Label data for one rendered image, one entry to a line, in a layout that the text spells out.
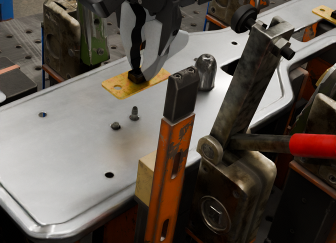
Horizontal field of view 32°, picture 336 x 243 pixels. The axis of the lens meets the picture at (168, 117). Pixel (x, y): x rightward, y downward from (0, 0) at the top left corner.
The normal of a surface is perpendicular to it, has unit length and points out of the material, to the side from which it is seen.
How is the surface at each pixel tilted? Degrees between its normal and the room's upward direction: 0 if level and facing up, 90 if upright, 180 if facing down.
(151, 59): 89
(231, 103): 90
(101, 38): 78
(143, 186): 90
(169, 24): 89
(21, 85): 0
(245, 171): 0
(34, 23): 0
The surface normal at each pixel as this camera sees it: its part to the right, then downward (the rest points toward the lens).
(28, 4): 0.12, -0.77
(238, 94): -0.72, 0.36
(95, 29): 0.69, 0.35
